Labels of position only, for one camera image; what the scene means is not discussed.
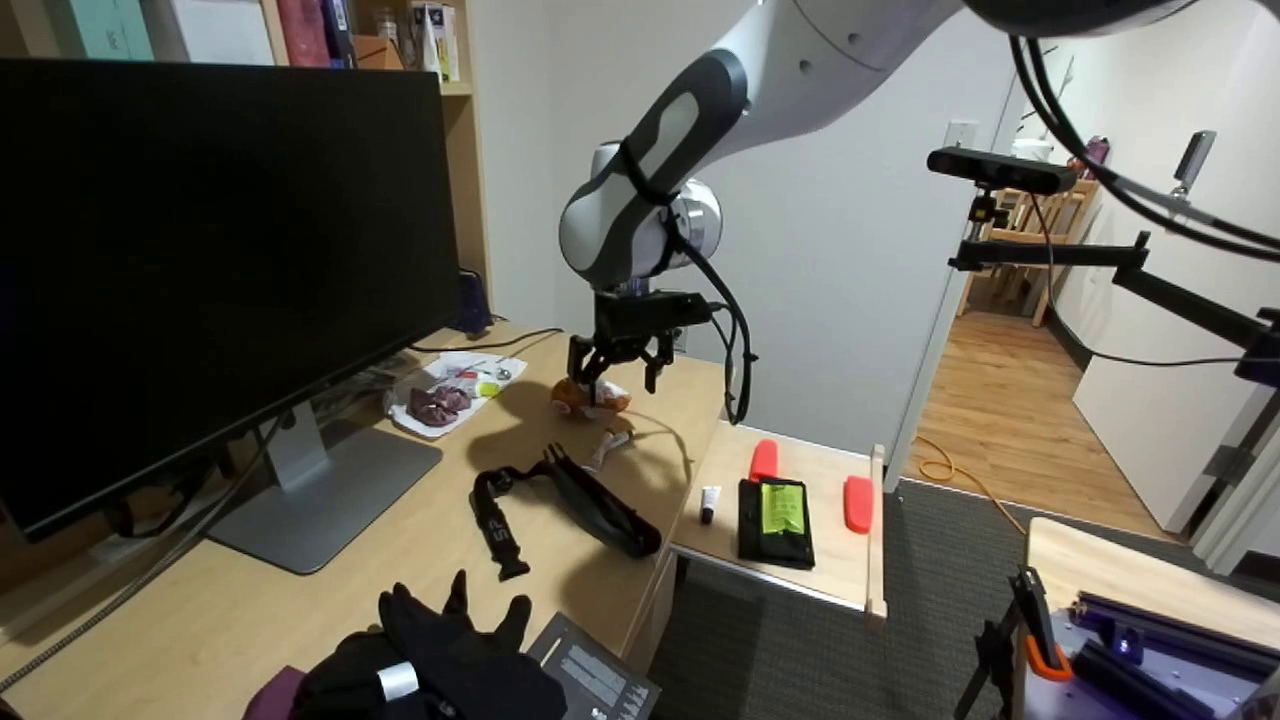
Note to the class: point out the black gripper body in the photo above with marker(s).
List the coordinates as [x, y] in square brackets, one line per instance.
[630, 326]

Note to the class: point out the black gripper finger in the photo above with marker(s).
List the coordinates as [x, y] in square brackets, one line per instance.
[656, 360]
[582, 360]

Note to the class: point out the white pink tube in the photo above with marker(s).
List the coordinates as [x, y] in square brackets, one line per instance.
[616, 434]

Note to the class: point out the brown plush toy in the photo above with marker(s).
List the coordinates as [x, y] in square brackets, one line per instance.
[589, 397]

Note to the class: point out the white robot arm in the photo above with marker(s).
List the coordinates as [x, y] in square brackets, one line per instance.
[782, 71]

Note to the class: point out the red oblong object left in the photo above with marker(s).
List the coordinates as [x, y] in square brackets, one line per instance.
[765, 460]

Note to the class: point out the red oblong object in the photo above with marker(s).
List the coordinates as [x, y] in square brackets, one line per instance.
[765, 460]
[858, 505]

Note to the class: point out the red oblong object right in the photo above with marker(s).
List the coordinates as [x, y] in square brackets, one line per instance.
[858, 505]

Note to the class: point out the black grey running belt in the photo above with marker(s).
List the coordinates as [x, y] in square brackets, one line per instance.
[578, 488]

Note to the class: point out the plastic bag with dried fruit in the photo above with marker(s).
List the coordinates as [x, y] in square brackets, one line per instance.
[442, 395]

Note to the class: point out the small white bottle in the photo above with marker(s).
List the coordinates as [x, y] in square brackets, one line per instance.
[708, 502]

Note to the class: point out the black green device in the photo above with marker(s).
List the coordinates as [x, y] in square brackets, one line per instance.
[773, 520]

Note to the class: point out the dark booklet card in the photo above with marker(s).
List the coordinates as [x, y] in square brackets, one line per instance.
[598, 685]

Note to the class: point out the black gloves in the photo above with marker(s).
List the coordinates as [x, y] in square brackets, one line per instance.
[428, 667]

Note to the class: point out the black computer monitor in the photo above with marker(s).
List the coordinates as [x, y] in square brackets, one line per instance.
[190, 249]

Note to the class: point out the purple cloth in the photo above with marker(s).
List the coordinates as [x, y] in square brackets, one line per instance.
[273, 703]

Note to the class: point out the purple black tool case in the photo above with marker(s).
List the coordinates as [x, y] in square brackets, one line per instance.
[1160, 667]

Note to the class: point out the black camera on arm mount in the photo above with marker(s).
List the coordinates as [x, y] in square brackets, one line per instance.
[989, 169]

